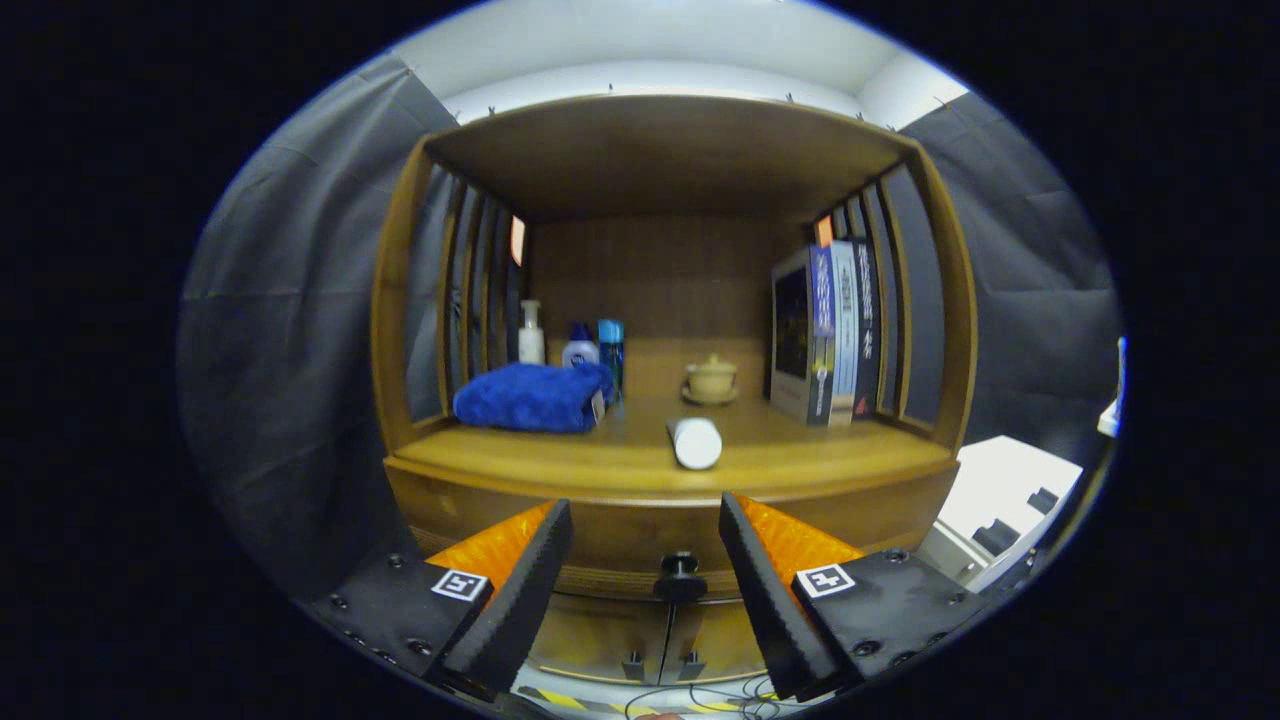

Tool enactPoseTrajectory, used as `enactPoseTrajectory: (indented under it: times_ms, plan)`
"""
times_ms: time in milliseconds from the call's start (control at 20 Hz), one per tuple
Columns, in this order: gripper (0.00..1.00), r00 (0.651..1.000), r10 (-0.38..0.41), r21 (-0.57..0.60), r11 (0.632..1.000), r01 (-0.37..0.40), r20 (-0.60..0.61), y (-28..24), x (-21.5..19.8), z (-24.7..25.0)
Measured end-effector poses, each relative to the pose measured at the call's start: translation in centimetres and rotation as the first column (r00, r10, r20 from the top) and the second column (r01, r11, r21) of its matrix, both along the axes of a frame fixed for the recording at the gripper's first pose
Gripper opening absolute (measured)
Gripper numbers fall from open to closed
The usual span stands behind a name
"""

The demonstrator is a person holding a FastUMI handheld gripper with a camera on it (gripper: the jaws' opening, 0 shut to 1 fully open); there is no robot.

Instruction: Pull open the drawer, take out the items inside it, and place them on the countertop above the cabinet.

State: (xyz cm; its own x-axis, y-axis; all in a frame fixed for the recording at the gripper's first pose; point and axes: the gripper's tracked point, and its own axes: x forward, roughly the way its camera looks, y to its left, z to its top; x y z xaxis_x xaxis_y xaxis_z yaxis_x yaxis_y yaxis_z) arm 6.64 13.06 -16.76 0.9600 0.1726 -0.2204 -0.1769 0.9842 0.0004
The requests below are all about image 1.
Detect book with blue spine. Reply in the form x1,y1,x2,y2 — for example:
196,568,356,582
769,245,837,427

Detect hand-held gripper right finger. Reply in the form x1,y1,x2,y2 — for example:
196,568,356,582
718,490,989,703

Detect white pump bottle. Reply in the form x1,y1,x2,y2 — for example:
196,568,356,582
517,299,547,366

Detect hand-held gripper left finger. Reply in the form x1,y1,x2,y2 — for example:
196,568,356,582
313,498,574,701

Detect blue folded towel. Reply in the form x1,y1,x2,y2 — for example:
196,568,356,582
453,362,616,434

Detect wooden cabinet door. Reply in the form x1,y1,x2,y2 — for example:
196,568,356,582
662,598,769,686
527,592,669,686

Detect wooden drawer with black knob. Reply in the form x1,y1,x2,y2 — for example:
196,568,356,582
400,480,946,604

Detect wooden cabinet with shelf hutch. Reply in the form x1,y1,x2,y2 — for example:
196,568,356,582
370,93,979,691

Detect clear blue bottle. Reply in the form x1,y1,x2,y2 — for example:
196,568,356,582
597,319,626,401

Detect white bottle with blue cap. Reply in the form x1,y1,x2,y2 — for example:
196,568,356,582
561,321,601,368

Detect black floor cables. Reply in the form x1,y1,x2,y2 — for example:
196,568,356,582
625,678,793,718

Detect book with pale grey spine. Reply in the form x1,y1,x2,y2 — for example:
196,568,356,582
830,240,861,426

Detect yellow black floor tape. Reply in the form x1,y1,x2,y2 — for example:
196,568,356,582
515,685,641,717

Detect white tube with green end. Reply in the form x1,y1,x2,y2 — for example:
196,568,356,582
667,417,723,471

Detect book with black spine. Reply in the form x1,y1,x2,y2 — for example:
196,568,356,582
852,238,883,421

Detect wooden countertop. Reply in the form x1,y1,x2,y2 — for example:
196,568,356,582
385,395,959,496

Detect beige lidded teacup with saucer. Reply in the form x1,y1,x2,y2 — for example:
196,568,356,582
682,353,741,406

